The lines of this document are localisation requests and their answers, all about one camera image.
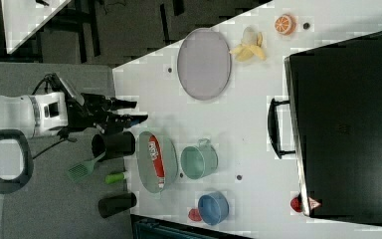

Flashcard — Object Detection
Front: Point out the red ketchup bottle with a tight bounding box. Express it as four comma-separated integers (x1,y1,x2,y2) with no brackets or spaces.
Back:
148,134,165,188

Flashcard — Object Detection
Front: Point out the black utensil cup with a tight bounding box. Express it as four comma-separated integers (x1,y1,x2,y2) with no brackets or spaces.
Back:
92,131,135,160

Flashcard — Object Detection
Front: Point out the blue bowl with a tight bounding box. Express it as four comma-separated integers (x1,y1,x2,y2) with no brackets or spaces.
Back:
198,191,229,226

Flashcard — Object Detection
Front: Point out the black toaster oven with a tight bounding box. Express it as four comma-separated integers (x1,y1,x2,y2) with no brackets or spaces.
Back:
284,31,382,226

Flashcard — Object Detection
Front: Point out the red toy strawberry near oven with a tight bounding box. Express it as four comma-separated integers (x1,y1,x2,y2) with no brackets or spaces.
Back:
289,196,302,213

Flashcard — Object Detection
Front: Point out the green slotted spatula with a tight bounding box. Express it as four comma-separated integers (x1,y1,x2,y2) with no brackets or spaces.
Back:
67,153,105,182

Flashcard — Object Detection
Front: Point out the grey round plate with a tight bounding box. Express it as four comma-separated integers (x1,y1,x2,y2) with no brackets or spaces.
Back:
176,28,231,101

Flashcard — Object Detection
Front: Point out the peeled toy banana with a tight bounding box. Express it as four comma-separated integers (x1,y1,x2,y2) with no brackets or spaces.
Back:
230,27,266,62

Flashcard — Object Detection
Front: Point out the black cylinder cup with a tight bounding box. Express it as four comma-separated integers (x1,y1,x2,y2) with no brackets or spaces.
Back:
97,192,137,218

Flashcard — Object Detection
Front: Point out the green oval strainer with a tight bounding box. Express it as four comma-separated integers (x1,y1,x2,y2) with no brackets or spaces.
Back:
136,131,179,194

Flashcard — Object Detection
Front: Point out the green mug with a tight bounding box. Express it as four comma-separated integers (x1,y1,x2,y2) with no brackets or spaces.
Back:
180,138,219,180

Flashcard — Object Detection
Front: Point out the toy orange half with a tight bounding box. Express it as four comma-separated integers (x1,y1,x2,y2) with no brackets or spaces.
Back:
275,14,296,36

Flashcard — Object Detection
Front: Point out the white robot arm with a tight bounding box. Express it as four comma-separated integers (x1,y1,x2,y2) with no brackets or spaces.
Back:
0,74,148,194

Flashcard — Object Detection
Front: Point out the green handled utensil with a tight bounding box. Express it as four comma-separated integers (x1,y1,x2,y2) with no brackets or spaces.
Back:
104,171,129,184

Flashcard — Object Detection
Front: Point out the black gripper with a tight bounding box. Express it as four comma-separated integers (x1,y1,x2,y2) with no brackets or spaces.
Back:
59,79,148,133

